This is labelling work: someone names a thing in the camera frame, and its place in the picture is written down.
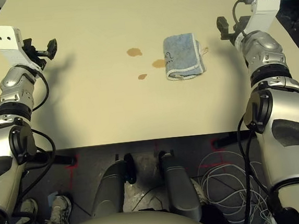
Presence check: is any tangled white cable bundle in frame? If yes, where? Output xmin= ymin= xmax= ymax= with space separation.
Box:
xmin=197 ymin=146 xmax=278 ymax=224

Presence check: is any red tape floor mark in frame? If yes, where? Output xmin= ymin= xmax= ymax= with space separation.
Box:
xmin=195 ymin=136 xmax=233 ymax=171
xmin=64 ymin=154 xmax=83 ymax=190

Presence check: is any black elbow cable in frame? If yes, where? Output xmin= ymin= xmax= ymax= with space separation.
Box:
xmin=235 ymin=111 xmax=283 ymax=224
xmin=8 ymin=127 xmax=62 ymax=219

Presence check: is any black table foot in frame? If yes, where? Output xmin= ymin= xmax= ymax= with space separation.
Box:
xmin=212 ymin=132 xmax=247 ymax=149

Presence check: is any grey robot right leg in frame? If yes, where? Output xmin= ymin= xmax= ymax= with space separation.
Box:
xmin=156 ymin=147 xmax=204 ymax=224

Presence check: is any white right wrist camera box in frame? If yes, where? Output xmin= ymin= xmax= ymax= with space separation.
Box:
xmin=239 ymin=0 xmax=286 ymax=38

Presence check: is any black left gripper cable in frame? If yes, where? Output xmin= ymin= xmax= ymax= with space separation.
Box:
xmin=28 ymin=70 xmax=52 ymax=112

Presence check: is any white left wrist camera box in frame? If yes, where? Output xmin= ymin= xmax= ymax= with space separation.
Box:
xmin=0 ymin=21 xmax=47 ymax=76

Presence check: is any black left elbow cable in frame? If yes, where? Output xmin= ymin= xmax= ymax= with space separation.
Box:
xmin=8 ymin=127 xmax=62 ymax=219

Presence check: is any black right camera cable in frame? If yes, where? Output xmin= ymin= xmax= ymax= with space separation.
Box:
xmin=230 ymin=0 xmax=257 ymax=36

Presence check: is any grey robot left leg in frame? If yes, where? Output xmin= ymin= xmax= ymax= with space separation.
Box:
xmin=87 ymin=152 xmax=141 ymax=220

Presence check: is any grey robot leg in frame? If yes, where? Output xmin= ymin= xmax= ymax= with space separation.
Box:
xmin=87 ymin=152 xmax=141 ymax=220
xmin=156 ymin=147 xmax=204 ymax=224

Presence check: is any blue terry rag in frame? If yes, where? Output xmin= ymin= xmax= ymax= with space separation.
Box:
xmin=161 ymin=30 xmax=212 ymax=82

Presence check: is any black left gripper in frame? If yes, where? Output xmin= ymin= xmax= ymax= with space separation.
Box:
xmin=23 ymin=35 xmax=61 ymax=74

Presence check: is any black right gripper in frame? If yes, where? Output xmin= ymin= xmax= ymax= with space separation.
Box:
xmin=216 ymin=14 xmax=252 ymax=45

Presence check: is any black right elbow cable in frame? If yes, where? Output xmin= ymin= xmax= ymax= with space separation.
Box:
xmin=235 ymin=111 xmax=283 ymax=224

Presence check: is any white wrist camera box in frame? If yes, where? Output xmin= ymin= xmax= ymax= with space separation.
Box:
xmin=0 ymin=21 xmax=47 ymax=76
xmin=239 ymin=0 xmax=286 ymax=38

